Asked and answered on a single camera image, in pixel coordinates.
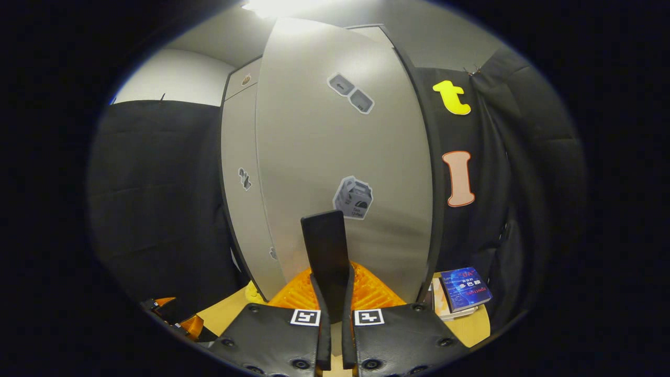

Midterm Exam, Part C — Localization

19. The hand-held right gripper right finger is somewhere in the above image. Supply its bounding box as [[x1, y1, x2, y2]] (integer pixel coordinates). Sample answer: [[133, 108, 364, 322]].
[[341, 262, 470, 377]]

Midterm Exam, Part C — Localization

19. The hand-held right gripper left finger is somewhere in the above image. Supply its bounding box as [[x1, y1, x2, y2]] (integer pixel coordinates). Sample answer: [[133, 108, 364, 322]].
[[209, 262, 333, 377]]

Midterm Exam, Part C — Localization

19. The black door handle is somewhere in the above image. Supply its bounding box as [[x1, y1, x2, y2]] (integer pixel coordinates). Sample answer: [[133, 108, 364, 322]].
[[300, 210, 350, 324]]

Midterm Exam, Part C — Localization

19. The grey cabinet door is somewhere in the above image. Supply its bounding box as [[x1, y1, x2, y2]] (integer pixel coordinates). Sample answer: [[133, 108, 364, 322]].
[[255, 17, 435, 304], [220, 84, 287, 302]]

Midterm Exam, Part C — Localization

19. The grey double-door shoe cabinet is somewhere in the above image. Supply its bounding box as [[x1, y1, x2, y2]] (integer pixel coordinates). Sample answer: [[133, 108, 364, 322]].
[[220, 24, 446, 305]]

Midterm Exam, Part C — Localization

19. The blue book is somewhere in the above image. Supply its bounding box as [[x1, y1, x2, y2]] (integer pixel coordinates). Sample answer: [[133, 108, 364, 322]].
[[440, 267, 494, 314]]

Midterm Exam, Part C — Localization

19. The black backdrop cloth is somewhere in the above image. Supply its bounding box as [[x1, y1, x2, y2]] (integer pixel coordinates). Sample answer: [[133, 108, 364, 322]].
[[86, 45, 587, 336]]

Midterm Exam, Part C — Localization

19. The large ceiling light panel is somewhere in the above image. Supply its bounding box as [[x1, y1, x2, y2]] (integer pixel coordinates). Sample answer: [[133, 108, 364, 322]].
[[242, 0, 315, 19]]

